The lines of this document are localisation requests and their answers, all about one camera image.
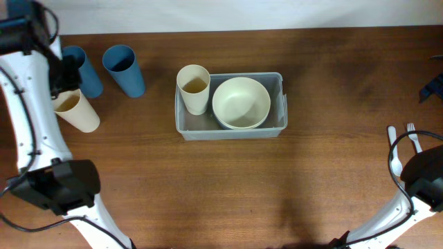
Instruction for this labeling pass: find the white plastic spoon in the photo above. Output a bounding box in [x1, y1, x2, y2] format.
[387, 126, 403, 176]

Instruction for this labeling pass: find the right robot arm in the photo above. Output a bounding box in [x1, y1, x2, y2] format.
[328, 123, 442, 249]

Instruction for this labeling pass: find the blue cup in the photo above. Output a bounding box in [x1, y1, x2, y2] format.
[62, 46, 104, 98]
[102, 45, 146, 98]

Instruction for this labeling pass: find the blue bowl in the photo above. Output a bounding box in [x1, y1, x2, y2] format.
[215, 116, 266, 130]

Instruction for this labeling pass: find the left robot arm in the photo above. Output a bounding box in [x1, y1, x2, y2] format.
[1, 0, 134, 248]

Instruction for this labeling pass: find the cream bowl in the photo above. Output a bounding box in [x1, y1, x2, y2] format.
[212, 77, 271, 129]

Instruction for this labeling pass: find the cream cup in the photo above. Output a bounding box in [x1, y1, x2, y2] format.
[52, 89, 100, 133]
[177, 64, 210, 116]

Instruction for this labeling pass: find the clear plastic container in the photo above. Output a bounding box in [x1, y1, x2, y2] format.
[175, 72, 288, 141]

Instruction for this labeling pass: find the left blue cup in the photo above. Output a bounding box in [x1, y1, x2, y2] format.
[62, 46, 104, 98]

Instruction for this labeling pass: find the right blue cup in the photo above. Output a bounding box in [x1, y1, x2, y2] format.
[102, 45, 146, 98]

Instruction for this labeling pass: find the white plastic fork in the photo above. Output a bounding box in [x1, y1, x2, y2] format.
[406, 123, 422, 154]

